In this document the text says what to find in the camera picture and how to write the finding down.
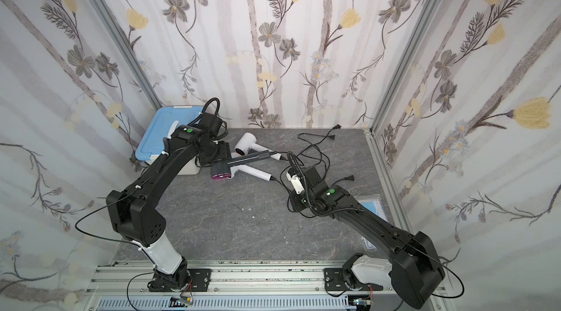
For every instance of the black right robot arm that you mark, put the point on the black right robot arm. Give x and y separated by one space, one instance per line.
416 271

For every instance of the near white hair dryer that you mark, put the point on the near white hair dryer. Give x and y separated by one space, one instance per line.
251 171

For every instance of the white vented cable duct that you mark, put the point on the white vented cable duct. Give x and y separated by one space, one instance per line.
313 302

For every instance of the far white hair dryer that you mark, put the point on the far white hair dryer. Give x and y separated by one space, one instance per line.
247 146

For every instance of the dark grey pink hair dryer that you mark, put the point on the dark grey pink hair dryer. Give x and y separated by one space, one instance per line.
221 170

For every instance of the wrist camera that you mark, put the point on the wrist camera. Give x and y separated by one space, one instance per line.
210 122
295 180

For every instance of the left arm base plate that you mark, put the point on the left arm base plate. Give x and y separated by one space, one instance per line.
196 280

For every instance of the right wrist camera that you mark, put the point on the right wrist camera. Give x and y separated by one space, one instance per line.
295 180

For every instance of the aluminium rail frame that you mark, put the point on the aluminium rail frame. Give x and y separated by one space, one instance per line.
244 278

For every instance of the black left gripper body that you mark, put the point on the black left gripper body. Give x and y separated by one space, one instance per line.
223 153

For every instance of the blue lid storage box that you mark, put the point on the blue lid storage box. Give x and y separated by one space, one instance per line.
166 120

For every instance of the blue face mask pack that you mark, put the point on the blue face mask pack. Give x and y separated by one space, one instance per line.
374 206

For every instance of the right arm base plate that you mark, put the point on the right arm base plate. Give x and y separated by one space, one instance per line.
338 280

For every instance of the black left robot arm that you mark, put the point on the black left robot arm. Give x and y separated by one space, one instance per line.
133 211

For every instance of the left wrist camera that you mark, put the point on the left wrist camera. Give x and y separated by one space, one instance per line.
210 122

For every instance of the white hair dryer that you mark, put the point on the white hair dryer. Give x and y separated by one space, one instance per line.
247 146
251 171

